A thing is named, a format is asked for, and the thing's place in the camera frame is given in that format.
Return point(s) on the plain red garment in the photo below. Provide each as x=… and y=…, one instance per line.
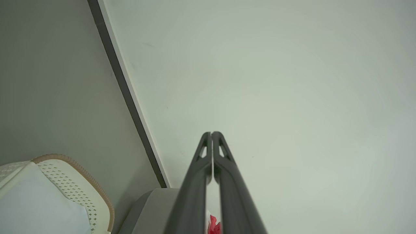
x=214, y=227

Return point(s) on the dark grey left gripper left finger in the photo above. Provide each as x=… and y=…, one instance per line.
x=191, y=201

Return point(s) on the white laundry basket brown rim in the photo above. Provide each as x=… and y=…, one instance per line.
x=74, y=185

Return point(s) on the grey fabric sofa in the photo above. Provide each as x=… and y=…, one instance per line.
x=152, y=211

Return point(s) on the pale white garment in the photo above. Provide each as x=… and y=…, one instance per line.
x=35, y=204

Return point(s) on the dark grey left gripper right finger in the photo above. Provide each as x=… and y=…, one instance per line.
x=235, y=201

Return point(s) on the black and white baseboard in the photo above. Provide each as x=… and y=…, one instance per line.
x=126, y=94

